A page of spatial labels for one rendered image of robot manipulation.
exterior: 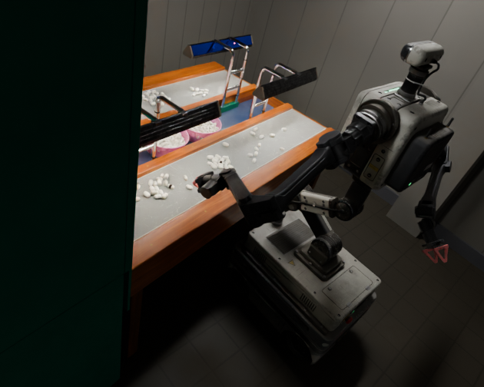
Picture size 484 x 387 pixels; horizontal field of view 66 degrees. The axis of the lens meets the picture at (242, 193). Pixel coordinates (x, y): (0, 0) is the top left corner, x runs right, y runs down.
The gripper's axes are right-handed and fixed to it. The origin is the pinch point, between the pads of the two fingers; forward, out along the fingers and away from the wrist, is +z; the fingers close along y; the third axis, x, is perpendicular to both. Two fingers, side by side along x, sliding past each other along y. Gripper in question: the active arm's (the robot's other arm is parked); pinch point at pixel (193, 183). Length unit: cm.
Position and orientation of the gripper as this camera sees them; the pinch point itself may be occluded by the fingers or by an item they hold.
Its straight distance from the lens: 169.7
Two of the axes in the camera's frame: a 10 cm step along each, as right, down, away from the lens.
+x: 3.1, 9.2, 2.4
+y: -6.3, 3.9, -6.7
